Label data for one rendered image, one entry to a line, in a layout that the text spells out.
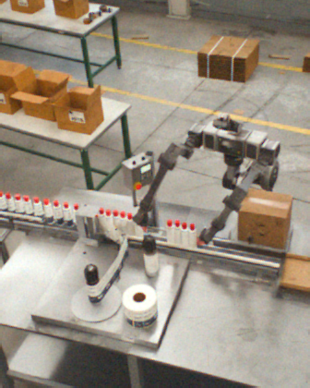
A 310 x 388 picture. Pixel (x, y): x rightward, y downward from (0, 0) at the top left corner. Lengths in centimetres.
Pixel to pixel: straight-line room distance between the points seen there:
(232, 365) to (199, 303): 45
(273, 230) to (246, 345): 81
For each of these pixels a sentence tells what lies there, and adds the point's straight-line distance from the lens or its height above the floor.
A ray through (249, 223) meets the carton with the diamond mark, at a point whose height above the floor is 102.
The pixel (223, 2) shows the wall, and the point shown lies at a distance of 921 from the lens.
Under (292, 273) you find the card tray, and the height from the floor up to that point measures 83.
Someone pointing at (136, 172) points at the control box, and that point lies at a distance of 372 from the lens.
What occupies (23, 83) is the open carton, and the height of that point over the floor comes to 106.
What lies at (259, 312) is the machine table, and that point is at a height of 83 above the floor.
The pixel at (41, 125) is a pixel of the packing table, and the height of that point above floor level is 78.
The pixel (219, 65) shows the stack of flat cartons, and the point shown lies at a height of 19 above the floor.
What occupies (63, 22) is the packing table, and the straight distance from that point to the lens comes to 766.
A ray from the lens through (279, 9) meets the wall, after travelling 892.
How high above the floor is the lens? 363
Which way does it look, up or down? 38 degrees down
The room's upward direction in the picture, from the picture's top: 5 degrees counter-clockwise
